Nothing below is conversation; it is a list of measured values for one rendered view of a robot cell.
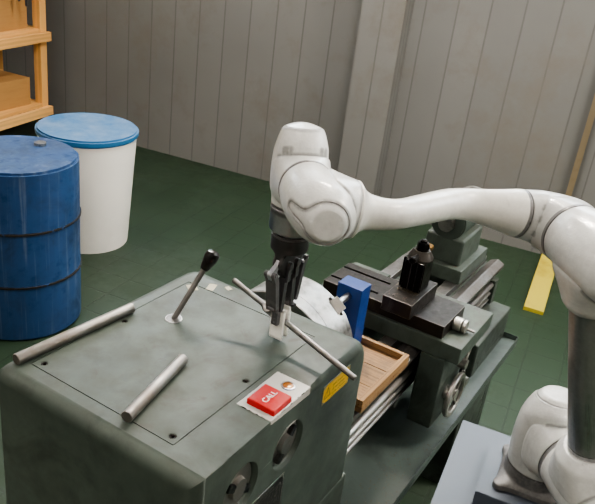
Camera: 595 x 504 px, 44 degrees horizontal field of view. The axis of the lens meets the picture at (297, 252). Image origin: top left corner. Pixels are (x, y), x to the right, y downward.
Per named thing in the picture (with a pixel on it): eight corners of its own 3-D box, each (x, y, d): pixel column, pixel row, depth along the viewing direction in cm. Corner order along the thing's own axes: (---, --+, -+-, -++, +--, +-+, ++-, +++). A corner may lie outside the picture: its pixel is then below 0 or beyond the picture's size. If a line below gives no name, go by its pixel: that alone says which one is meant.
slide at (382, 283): (441, 339, 225) (444, 327, 223) (321, 291, 244) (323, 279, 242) (462, 317, 239) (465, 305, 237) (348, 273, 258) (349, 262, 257)
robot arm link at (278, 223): (327, 204, 141) (323, 232, 144) (287, 191, 145) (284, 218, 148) (302, 217, 134) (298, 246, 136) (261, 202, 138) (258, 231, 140)
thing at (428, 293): (409, 320, 224) (412, 305, 222) (379, 308, 229) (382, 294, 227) (435, 296, 241) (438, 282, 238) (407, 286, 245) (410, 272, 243)
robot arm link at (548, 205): (518, 174, 152) (550, 199, 140) (591, 188, 157) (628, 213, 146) (496, 230, 158) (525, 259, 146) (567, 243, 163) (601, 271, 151)
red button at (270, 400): (272, 420, 130) (274, 411, 129) (245, 406, 133) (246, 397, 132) (291, 404, 135) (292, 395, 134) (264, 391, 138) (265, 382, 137)
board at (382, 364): (360, 413, 197) (363, 401, 195) (252, 361, 213) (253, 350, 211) (407, 365, 221) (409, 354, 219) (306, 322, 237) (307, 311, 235)
